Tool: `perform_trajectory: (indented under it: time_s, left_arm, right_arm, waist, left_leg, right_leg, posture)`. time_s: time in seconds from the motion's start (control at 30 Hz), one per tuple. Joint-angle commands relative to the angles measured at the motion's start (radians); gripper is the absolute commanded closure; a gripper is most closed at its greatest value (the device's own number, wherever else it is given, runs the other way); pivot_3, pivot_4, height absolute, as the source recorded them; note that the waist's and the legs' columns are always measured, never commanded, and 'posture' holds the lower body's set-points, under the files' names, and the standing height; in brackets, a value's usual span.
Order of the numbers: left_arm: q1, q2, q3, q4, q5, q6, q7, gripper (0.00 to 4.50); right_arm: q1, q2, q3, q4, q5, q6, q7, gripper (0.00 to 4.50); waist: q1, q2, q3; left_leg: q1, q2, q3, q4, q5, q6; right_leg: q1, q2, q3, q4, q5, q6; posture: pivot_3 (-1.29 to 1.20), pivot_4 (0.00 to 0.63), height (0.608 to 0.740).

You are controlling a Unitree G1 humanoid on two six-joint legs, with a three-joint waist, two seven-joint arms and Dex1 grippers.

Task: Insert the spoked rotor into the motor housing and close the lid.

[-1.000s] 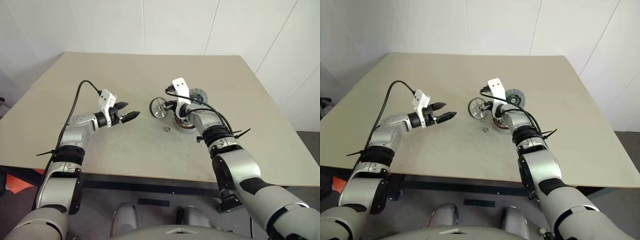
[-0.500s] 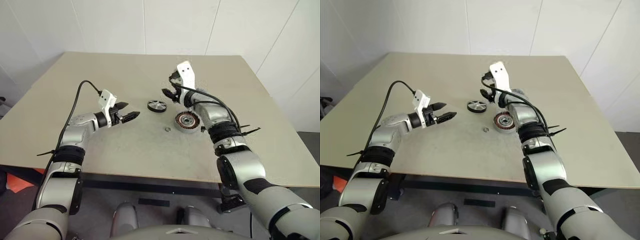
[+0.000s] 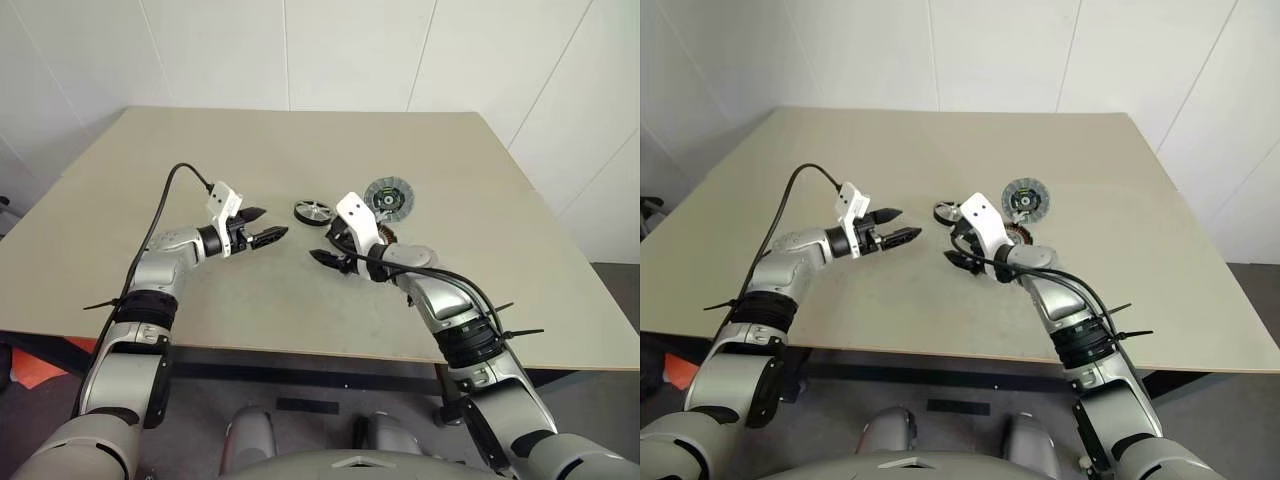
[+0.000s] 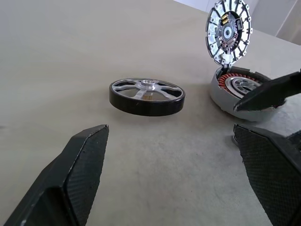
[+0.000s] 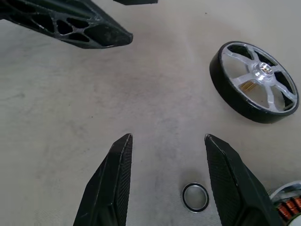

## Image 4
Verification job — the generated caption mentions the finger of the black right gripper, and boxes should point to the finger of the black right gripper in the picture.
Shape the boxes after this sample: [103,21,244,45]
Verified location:
[234,69,301,112]
[285,127,301,151]

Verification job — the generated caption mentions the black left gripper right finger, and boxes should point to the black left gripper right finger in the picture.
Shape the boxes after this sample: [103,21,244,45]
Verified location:
[232,123,301,226]

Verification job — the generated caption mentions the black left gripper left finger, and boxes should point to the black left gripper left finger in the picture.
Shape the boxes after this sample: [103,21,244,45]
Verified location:
[3,124,110,226]

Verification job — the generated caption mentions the grey round motor housing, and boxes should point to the grey round motor housing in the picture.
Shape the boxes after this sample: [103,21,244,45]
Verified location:
[210,66,287,122]

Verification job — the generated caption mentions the round circuit board disc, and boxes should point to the round circuit board disc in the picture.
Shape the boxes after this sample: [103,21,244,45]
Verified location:
[205,0,253,65]

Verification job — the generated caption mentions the black spoked rotor ring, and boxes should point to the black spoked rotor ring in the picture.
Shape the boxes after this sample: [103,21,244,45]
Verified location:
[109,78,186,116]

